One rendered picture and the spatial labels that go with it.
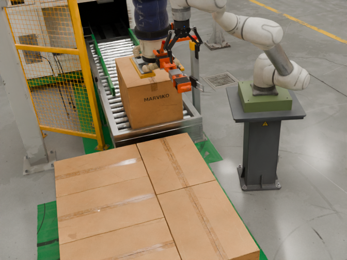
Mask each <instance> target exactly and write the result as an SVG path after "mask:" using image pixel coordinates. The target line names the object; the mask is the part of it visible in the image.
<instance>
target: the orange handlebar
mask: <svg viewBox="0 0 347 260"><path fill-rule="evenodd" d="M190 39H191V38H190V37H188V36H187V37H186V38H181V39H180V38H179V39H178V40H177V41H176V42H180V41H186V40H190ZM153 53H154V54H155V55H156V54H158V52H157V51H156V50H153ZM162 65H163V67H164V70H165V71H166V72H168V70H173V69H177V67H176V65H175V63H174V62H173V64H171V63H170V61H169V62H168V63H167V64H166V63H165V62H162ZM190 88H191V86H190V85H188V86H183V87H181V88H180V89H181V90H183V91H185V90H189V89H190Z"/></svg>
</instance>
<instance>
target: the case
mask: <svg viewBox="0 0 347 260"><path fill-rule="evenodd" d="M130 57H134V55H131V56H125V57H119V58H115V64H116V71H117V77H118V84H119V90H120V97H121V101H122V104H123V106H124V109H125V112H126V114H127V117H128V120H129V123H130V125H131V128H132V129H137V128H142V127H147V126H152V125H156V124H161V123H166V122H171V121H175V120H180V119H183V104H182V93H178V91H177V90H176V88H175V87H174V86H173V82H172V81H171V80H170V78H169V75H168V72H166V71H165V70H160V69H155V70H154V72H155V74H156V76H154V77H148V78H142V79H140V77H139V75H138V74H137V72H136V70H135V68H134V66H133V65H132V63H131V61H130Z"/></svg>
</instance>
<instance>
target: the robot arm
mask: <svg viewBox="0 0 347 260"><path fill-rule="evenodd" d="M169 1H170V3H171V11H172V18H173V20H174V27H175V28H174V30H169V31H168V36H167V38H166V41H165V44H164V46H163V49H164V50H165V51H167V56H168V57H169V61H170V63H171V64H173V62H172V50H171V48H172V47H173V46H174V44H175V43H176V41H177V40H178V39H179V38H180V39H181V38H186V37H187V36H188V37H190V38H191V39H192V40H193V41H194V42H195V43H196V44H195V58H196V59H198V52H199V51H200V45H201V44H203V41H202V39H201V38H200V36H199V34H198V32H197V29H196V27H195V26H193V27H190V17H191V7H194V8H197V9H198V10H201V11H205V12H208V13H211V14H212V18H213V19H214V20H215V21H216V22H217V23H218V24H219V25H220V26H221V28H222V29H223V30H225V31H226V32H227V33H229V34H230V35H232V36H235V37H237V38H239V39H242V40H245V41H248V42H250V43H251V44H253V45H254V46H256V47H257V48H259V49H261V50H263V51H264V53H263V54H261V55H260V56H259V57H258V58H257V60H256V62H255V65H254V82H253V83H250V86H251V88H252V91H253V96H259V95H278V92H277V90H276V87H275V85H276V86H279V87H282V88H285V89H289V90H294V91H298V90H303V89H305V88H306V87H307V86H308V84H309V81H310V75H309V73H308V72H307V71H306V70H305V69H303V68H302V67H300V66H299V65H298V64H296V63H295V62H294V61H292V60H289V59H288V57H287V55H286V53H285V52H284V50H283V48H282V47H281V45H280V41H281V39H282V36H283V30H282V27H281V26H280V25H279V24H277V23H276V22H274V21H271V20H268V19H263V18H253V17H245V16H241V15H240V16H238V15H235V14H233V13H228V12H225V11H226V2H227V0H169ZM191 30H192V31H193V32H194V34H195V35H196V37H197V39H198V41H199V42H197V41H196V40H195V39H194V38H193V37H192V36H191V35H190V34H189V33H190V31H191ZM173 33H175V36H174V38H173V39H172V41H171V42H170V40H171V36H172V35H173ZM169 42H170V44H169Z"/></svg>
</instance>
